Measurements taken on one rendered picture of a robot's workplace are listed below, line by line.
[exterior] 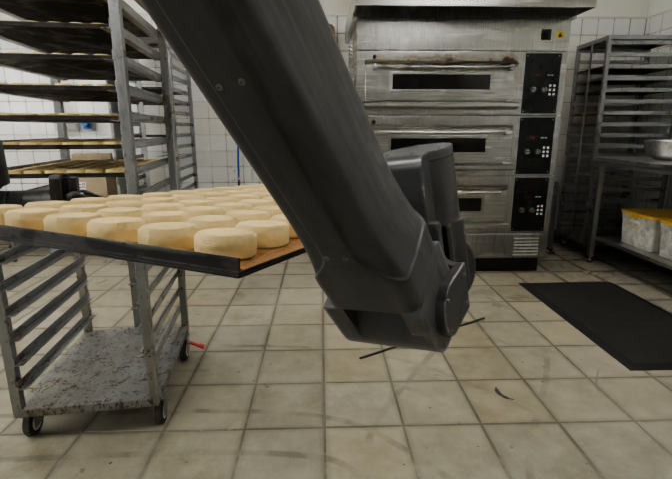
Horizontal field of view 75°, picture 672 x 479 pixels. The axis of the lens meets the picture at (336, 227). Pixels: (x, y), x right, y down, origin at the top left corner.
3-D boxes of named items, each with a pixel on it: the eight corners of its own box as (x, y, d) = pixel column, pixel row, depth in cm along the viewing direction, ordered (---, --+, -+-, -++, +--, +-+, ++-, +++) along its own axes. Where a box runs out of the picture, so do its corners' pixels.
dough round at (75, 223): (40, 241, 40) (38, 219, 40) (48, 232, 45) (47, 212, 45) (102, 237, 43) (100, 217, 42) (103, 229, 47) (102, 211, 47)
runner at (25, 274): (10, 291, 143) (8, 282, 142) (0, 291, 143) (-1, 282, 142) (88, 242, 205) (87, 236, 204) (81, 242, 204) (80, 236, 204)
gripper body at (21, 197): (79, 238, 69) (23, 241, 66) (72, 173, 67) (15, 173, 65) (70, 246, 63) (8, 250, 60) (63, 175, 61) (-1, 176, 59)
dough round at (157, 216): (129, 234, 45) (128, 214, 45) (162, 227, 50) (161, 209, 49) (171, 237, 43) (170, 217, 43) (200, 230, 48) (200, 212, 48)
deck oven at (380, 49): (352, 284, 319) (355, -19, 275) (344, 242, 436) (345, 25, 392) (563, 281, 324) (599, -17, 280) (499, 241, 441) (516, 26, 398)
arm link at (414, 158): (333, 333, 32) (451, 347, 28) (302, 178, 29) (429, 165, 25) (394, 269, 42) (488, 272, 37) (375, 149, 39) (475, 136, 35)
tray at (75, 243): (238, 279, 31) (238, 258, 30) (-71, 228, 47) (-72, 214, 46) (427, 204, 85) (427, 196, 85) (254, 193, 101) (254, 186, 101)
